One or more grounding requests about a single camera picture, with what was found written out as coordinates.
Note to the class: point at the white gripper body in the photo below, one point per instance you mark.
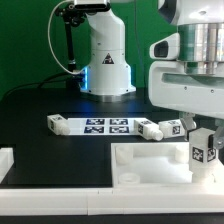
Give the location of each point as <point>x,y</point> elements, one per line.
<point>170,87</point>

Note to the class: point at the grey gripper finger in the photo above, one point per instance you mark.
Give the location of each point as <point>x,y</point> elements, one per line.
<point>187,120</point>
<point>218,138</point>

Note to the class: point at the white square table top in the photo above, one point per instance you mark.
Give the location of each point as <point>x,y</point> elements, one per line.
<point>157,164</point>

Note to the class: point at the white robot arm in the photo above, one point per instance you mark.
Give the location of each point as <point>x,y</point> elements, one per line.
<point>187,74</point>

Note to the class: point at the white front fence bar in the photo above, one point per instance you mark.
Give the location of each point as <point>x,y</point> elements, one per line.
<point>122,201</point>

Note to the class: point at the white fence bar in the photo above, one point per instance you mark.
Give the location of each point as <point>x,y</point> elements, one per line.
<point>122,201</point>
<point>6,161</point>

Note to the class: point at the white sheet with tags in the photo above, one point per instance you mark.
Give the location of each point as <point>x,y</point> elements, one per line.
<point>102,126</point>

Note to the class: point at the white left fence bar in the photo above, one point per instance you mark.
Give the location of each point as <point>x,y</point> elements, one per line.
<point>6,161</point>

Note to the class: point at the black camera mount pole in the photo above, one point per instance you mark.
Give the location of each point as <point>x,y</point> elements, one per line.
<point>71,18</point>

